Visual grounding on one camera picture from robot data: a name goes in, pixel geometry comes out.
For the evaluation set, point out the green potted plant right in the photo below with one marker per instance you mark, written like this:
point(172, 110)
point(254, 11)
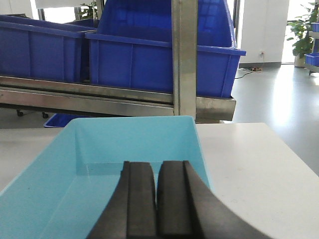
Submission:
point(300, 27)

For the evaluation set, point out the large blue crate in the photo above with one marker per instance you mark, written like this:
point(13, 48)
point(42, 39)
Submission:
point(38, 49)
point(142, 64)

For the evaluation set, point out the large blue crate left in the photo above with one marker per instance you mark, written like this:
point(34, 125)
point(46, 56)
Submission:
point(38, 49)

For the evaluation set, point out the stainless steel shelf rack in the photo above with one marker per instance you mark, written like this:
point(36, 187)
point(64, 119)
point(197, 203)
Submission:
point(85, 98)

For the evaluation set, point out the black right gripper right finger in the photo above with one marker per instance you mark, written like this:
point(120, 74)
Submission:
point(187, 209)

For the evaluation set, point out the tilted blue crate inside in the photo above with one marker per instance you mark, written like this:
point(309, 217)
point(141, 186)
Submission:
point(151, 20)

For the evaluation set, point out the large blue crate right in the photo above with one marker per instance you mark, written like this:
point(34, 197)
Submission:
point(142, 64)

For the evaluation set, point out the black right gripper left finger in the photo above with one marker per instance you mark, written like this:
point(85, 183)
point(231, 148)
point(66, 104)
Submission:
point(131, 211)

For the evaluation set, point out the blue bin under shelf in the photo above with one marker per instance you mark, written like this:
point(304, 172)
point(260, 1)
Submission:
point(60, 120)

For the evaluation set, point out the light blue plastic box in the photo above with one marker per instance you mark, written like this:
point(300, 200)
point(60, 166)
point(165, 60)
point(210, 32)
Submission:
point(62, 193)

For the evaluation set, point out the green plant behind shelf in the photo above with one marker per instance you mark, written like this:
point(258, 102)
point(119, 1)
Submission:
point(87, 11)

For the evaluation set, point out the small blue bin far right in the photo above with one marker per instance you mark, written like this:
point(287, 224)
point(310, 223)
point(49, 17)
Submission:
point(312, 59)

